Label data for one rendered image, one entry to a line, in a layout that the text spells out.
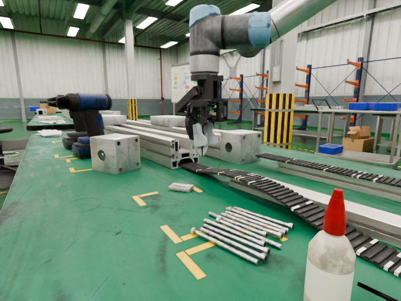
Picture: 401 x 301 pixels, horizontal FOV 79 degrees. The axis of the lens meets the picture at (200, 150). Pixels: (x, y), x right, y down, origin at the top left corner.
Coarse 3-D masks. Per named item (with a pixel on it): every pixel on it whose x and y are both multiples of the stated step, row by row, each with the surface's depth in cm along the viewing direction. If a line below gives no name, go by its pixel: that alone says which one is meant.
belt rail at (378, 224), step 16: (256, 192) 50; (304, 192) 44; (352, 208) 37; (368, 208) 37; (352, 224) 36; (368, 224) 35; (384, 224) 33; (400, 224) 32; (384, 240) 33; (400, 240) 32
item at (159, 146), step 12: (108, 132) 109; (120, 132) 98; (132, 132) 88; (144, 132) 86; (156, 132) 89; (168, 132) 86; (144, 144) 82; (156, 144) 75; (168, 144) 69; (180, 144) 78; (144, 156) 83; (156, 156) 76; (168, 156) 72; (180, 156) 71; (192, 156) 74
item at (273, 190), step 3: (276, 186) 44; (279, 186) 45; (282, 186) 45; (267, 189) 43; (270, 189) 43; (273, 189) 44; (276, 189) 44; (279, 189) 43; (282, 189) 43; (285, 189) 44; (288, 189) 44; (264, 192) 43; (267, 192) 42; (270, 192) 42; (273, 192) 42; (276, 192) 43; (279, 192) 43
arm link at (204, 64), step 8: (192, 56) 59; (200, 56) 57; (208, 56) 57; (216, 56) 59; (192, 64) 59; (200, 64) 58; (208, 64) 58; (216, 64) 59; (192, 72) 60; (200, 72) 59; (208, 72) 59; (216, 72) 60
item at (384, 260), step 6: (384, 252) 31; (390, 252) 30; (396, 252) 31; (378, 258) 29; (384, 258) 29; (390, 258) 30; (396, 258) 29; (378, 264) 28; (384, 264) 29; (390, 264) 28; (396, 264) 29; (390, 270) 28
